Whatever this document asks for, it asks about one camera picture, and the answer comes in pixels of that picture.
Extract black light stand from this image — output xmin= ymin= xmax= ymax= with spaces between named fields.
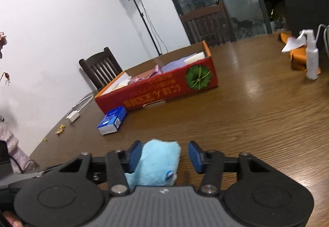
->
xmin=125 ymin=0 xmax=169 ymax=57

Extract orange cloth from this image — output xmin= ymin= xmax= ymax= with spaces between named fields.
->
xmin=280 ymin=32 xmax=322 ymax=73

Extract light blue plush toy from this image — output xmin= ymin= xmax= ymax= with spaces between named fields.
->
xmin=125 ymin=139 xmax=181 ymax=187

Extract yellow candy pieces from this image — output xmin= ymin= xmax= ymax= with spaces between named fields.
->
xmin=43 ymin=126 xmax=66 ymax=141

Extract brown wooden chair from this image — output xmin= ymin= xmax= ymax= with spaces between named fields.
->
xmin=179 ymin=3 xmax=237 ymax=48

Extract white charger cable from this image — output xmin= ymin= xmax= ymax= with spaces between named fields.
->
xmin=68 ymin=94 xmax=94 ymax=117

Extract purple knitted cloth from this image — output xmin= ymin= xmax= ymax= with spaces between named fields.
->
xmin=161 ymin=58 xmax=199 ymax=73

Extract white tissue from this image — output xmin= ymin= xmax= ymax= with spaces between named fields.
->
xmin=281 ymin=35 xmax=308 ymax=53

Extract small blue box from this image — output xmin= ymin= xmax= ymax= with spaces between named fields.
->
xmin=97 ymin=106 xmax=128 ymax=135

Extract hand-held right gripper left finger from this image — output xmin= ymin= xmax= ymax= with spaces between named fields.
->
xmin=59 ymin=140 xmax=143 ymax=196

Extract person's left hand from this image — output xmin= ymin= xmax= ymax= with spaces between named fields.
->
xmin=1 ymin=210 xmax=23 ymax=227

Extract white spray bottle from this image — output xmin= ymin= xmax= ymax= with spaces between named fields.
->
xmin=299 ymin=29 xmax=321 ymax=80

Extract dark wooden chair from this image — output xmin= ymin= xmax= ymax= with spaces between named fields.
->
xmin=79 ymin=47 xmax=123 ymax=92

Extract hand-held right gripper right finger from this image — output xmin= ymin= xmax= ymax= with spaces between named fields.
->
xmin=188 ymin=141 xmax=270 ymax=196

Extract white foam block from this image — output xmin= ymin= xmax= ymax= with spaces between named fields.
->
xmin=184 ymin=52 xmax=207 ymax=65

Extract red cardboard box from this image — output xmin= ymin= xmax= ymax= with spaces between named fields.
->
xmin=94 ymin=40 xmax=219 ymax=114

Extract pink knitted cloth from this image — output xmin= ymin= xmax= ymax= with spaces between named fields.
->
xmin=0 ymin=116 xmax=30 ymax=174

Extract white charger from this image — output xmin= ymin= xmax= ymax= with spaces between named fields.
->
xmin=66 ymin=111 xmax=81 ymax=125

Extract white wire rack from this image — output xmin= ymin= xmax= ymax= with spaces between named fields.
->
xmin=317 ymin=24 xmax=329 ymax=58

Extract potted plant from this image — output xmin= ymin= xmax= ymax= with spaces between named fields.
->
xmin=269 ymin=2 xmax=287 ymax=32

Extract dried flowers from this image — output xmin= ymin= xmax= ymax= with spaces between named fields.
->
xmin=0 ymin=31 xmax=12 ymax=86

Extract pink satin cloth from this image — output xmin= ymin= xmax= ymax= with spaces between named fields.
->
xmin=129 ymin=64 xmax=164 ymax=85

